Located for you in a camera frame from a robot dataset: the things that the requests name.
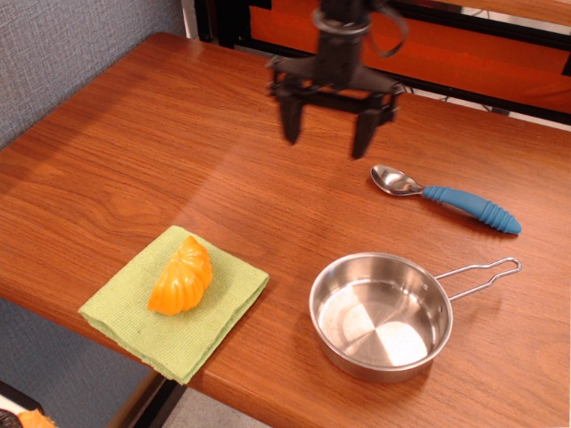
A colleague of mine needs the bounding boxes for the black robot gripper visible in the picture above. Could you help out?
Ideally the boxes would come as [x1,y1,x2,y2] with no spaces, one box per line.
[269,26,403,160]

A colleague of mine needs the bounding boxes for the orange plastic toy half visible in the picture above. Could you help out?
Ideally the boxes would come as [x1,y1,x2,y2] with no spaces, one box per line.
[147,235,213,316]

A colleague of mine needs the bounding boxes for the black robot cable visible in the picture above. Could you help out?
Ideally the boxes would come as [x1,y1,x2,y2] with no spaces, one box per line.
[365,0,410,59]

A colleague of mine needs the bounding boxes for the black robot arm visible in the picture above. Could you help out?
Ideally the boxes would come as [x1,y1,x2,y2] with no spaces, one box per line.
[269,1,408,159]

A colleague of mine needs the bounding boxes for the green folded towel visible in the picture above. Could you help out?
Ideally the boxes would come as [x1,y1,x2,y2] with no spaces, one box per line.
[79,226,269,384]

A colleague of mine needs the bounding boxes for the black table leg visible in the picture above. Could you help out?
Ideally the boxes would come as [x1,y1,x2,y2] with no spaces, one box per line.
[106,371,187,427]

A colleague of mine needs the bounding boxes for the small stainless steel pan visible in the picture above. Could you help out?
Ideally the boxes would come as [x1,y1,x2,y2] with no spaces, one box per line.
[309,251,522,383]

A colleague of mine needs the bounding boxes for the orange object at corner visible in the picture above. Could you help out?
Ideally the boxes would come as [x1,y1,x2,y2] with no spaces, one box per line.
[17,409,56,428]

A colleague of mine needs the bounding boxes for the orange panel black frame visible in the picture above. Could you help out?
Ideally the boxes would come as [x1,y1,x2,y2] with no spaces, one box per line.
[195,1,570,124]

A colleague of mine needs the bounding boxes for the blue handled metal spoon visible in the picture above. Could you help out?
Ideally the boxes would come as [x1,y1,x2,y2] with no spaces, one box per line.
[370,164,522,235]

